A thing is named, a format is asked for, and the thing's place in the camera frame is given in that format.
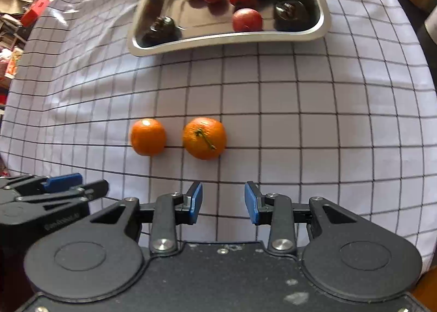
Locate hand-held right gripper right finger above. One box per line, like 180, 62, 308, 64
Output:
244, 180, 368, 254

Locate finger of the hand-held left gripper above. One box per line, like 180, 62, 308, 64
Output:
17, 179, 110, 211
0, 173, 83, 203

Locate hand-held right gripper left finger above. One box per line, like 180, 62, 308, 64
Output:
89, 180, 204, 254

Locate large orange mandarin with stem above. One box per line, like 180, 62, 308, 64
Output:
182, 117, 227, 161

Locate small orange mandarin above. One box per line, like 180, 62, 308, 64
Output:
130, 118, 167, 157

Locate stainless steel tray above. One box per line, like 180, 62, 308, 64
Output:
127, 0, 332, 57

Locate red box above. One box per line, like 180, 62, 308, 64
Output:
20, 0, 50, 26

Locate dark round fruit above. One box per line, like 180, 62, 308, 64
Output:
143, 16, 181, 43
274, 0, 311, 31

